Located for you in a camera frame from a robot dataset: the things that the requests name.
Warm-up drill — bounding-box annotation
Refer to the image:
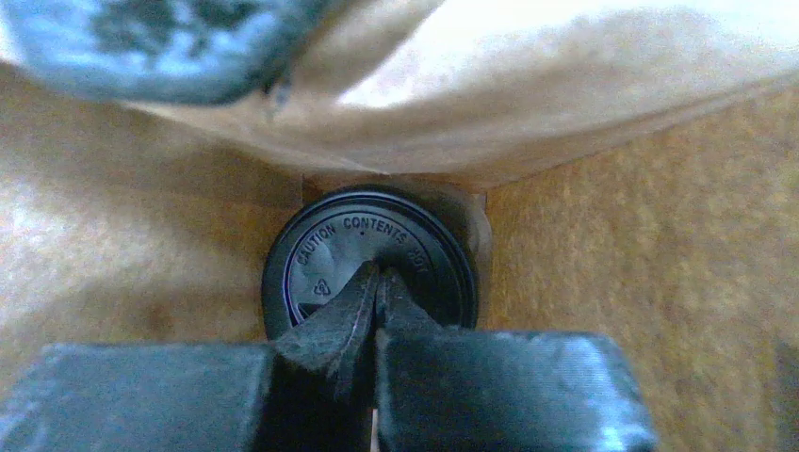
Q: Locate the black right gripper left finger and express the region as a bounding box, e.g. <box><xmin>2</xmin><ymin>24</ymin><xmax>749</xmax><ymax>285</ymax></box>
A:
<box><xmin>1</xmin><ymin>262</ymin><xmax>380</xmax><ymax>451</ymax></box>

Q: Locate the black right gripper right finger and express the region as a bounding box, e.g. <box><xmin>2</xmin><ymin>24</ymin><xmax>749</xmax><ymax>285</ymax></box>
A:
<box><xmin>375</xmin><ymin>269</ymin><xmax>659</xmax><ymax>451</ymax></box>

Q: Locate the green paper bag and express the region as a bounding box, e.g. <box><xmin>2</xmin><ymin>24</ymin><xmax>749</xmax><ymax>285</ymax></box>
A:
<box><xmin>0</xmin><ymin>0</ymin><xmax>799</xmax><ymax>452</ymax></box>

